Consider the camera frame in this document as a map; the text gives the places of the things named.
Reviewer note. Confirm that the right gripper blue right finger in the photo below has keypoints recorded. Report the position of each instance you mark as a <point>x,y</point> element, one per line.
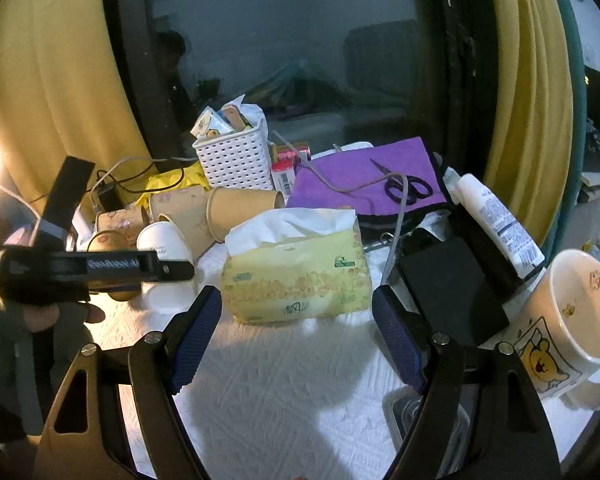
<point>392,322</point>

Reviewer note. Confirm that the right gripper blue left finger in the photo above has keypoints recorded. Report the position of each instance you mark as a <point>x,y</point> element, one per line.
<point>192,334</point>

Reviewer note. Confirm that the white paper cup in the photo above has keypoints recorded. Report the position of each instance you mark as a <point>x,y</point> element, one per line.
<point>166,239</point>

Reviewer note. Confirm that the brown paper cup front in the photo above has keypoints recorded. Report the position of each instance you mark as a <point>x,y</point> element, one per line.
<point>112,244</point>

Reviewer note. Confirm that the brown paper cup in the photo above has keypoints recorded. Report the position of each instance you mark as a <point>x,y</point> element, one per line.
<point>112,244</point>
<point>230,207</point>

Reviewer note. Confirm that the small floral paper cup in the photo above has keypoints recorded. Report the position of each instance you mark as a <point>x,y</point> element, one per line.
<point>129,222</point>

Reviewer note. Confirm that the gloved left hand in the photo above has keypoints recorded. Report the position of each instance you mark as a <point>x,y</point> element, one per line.
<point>65,322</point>

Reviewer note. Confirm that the clear plastic container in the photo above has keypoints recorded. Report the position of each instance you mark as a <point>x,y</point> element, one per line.
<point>430,434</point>

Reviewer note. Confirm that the black foam block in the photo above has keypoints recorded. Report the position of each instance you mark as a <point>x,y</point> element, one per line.
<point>452,292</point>

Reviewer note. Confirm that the black power adapter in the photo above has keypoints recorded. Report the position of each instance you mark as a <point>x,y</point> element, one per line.
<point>108,198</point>

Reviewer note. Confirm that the yellow tissue pack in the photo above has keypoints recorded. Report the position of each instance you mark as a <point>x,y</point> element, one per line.
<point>294,263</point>

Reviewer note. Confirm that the yellow plastic bag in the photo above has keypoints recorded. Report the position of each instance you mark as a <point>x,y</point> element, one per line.
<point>192,175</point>

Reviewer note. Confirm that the white lotion bottle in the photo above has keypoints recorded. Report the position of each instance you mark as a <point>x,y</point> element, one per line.
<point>503,228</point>

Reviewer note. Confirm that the winnie the pooh mug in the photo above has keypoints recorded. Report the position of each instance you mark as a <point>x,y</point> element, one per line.
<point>556,332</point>

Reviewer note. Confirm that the white perforated plastic basket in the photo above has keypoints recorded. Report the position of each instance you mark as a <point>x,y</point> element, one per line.
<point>237,160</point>

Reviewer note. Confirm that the red white small box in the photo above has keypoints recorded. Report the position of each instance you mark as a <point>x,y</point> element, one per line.
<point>284,176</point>

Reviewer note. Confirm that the yellow curtain left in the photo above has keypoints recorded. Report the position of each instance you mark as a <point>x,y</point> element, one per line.
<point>61,93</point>

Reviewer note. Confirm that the yellow curtain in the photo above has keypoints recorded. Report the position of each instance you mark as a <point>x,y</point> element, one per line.
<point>530,153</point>
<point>61,93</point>

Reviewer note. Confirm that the yellow curtain right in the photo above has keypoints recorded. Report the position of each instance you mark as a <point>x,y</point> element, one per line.
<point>530,153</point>

